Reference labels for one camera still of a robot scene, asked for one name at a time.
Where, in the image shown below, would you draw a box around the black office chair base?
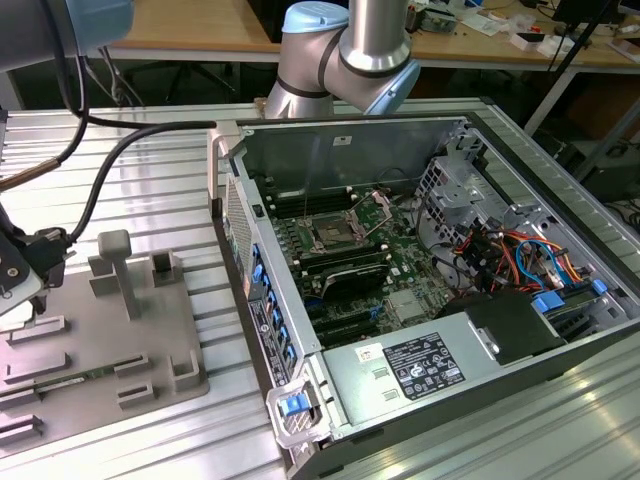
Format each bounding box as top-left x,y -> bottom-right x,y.
122,59 -> 241,109

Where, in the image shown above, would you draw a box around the white papers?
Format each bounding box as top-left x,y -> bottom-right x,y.
457,8 -> 506,37

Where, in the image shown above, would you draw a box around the thick black camera cable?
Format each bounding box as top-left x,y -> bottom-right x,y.
42,0 -> 219,262

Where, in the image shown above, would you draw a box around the white plastic object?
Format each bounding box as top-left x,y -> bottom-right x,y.
537,34 -> 576,57

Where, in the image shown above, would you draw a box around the orange red wire bundle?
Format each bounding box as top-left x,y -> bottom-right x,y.
452,227 -> 532,295

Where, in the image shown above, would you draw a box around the silver power supply box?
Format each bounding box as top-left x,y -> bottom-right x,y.
319,314 -> 502,427

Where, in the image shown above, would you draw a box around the black internal cable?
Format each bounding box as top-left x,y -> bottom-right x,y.
414,167 -> 470,302

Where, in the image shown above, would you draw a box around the grey cable copper strain relief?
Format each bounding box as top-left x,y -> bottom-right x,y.
0,52 -> 91,191

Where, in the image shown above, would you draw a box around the silver case latch handle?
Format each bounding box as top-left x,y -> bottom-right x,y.
264,377 -> 332,450

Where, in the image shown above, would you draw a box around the black power supply label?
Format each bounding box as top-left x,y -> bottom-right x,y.
382,331 -> 467,402

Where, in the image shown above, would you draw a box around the silver perforated drive cage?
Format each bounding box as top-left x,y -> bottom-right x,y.
413,133 -> 507,242

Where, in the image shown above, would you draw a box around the silver chipset heatsink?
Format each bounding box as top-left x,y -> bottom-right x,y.
387,289 -> 422,322

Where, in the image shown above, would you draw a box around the blue disk carrier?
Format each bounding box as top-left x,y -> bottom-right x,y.
531,280 -> 609,317

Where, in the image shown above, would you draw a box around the black graphics card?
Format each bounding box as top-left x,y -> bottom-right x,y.
319,262 -> 392,302

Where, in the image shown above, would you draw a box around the CPU socket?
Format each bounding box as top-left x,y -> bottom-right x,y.
309,214 -> 362,252

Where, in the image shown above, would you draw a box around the blue wire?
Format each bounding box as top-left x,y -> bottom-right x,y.
514,239 -> 577,290

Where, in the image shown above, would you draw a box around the green RAM stick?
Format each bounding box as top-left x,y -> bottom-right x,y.
29,364 -> 120,397

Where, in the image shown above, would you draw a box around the black plastic shroud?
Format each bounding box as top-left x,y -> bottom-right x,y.
433,292 -> 567,365

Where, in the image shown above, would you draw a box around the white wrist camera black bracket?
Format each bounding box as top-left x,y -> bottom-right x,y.
0,199 -> 51,318

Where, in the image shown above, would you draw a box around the black tripod stand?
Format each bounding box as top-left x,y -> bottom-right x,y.
547,0 -> 619,71

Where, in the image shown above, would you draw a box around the long wooden desk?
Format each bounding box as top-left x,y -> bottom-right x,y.
107,0 -> 640,76

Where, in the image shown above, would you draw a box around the black case label strip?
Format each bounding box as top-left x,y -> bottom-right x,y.
247,297 -> 287,390

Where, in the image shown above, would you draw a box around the black RAM slot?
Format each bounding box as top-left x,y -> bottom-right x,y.
299,249 -> 392,276
295,242 -> 384,262
268,184 -> 354,202
272,193 -> 351,214

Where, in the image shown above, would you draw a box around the small electronics board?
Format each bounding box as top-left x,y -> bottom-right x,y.
407,2 -> 457,34

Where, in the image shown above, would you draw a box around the grey plastic parts rack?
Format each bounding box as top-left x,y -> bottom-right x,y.
0,229 -> 211,457

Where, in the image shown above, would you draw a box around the metal socket cover frame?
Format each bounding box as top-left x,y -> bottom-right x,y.
348,191 -> 397,240

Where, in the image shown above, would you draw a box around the open silver PC case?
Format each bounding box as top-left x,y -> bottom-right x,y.
207,112 -> 640,480

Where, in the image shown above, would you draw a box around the green motherboard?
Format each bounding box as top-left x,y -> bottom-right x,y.
269,189 -> 454,351

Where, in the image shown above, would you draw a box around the blue case latch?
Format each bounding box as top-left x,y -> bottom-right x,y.
279,394 -> 308,418

